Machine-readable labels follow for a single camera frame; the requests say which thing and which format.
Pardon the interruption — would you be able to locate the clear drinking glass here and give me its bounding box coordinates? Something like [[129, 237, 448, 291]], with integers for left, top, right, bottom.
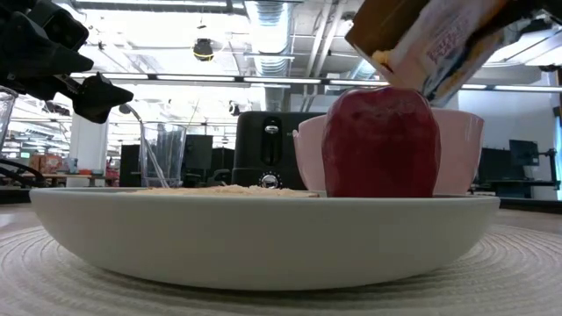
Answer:
[[139, 121, 188, 189]]

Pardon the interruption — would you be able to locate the curved dark-headed lamp pole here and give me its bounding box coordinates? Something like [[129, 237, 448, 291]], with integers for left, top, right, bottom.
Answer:
[[118, 101, 170, 188]]

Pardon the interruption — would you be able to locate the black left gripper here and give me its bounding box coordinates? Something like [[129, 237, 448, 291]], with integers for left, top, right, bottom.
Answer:
[[0, 12, 134, 124]]

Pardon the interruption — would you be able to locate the toasted bread slice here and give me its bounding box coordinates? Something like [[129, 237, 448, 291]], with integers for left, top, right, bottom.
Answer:
[[131, 184, 321, 198]]

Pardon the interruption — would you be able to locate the black toaster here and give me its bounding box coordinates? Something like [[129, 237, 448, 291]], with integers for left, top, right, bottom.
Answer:
[[231, 111, 330, 190]]

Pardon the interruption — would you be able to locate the silver slanted ventilation duct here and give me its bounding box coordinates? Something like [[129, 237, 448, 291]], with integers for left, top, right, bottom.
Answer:
[[349, 56, 383, 81]]

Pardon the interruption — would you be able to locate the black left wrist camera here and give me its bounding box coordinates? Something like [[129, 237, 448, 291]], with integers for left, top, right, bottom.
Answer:
[[25, 0, 90, 52]]

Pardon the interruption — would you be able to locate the round woven beige placemat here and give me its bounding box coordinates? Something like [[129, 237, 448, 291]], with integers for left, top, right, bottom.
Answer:
[[0, 224, 562, 316]]

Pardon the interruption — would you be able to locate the orange cereal box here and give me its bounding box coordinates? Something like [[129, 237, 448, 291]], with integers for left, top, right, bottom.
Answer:
[[345, 0, 535, 108]]

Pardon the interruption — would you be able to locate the dark flat monitor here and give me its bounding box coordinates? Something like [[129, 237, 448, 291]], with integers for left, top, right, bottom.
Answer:
[[183, 133, 214, 175]]

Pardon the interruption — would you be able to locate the white round column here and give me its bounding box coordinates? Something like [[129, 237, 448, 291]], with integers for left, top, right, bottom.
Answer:
[[68, 114, 110, 176]]

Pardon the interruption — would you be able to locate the black monitor on arm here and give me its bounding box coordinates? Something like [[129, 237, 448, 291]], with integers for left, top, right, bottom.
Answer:
[[476, 139, 561, 198]]

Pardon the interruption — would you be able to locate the black cable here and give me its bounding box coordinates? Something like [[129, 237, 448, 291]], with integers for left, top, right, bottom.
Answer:
[[0, 157, 45, 188]]

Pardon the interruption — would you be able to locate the red apple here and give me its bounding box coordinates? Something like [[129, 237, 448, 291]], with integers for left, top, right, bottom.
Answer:
[[321, 86, 442, 198]]

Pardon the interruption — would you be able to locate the pale grey round plate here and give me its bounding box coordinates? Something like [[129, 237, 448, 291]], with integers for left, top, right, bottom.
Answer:
[[29, 187, 501, 291]]

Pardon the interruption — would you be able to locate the silver round ventilation duct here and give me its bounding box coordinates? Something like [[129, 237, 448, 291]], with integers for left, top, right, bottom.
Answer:
[[244, 0, 294, 111]]

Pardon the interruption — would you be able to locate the pale round bowl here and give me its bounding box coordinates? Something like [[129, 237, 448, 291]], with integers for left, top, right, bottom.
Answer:
[[292, 108, 486, 197]]

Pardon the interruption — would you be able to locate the clear plastic container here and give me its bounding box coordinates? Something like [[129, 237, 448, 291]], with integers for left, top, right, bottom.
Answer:
[[0, 86, 20, 153]]

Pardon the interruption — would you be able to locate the long ceiling light bar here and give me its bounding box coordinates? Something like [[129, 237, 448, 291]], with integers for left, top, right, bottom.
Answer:
[[69, 72, 392, 88]]

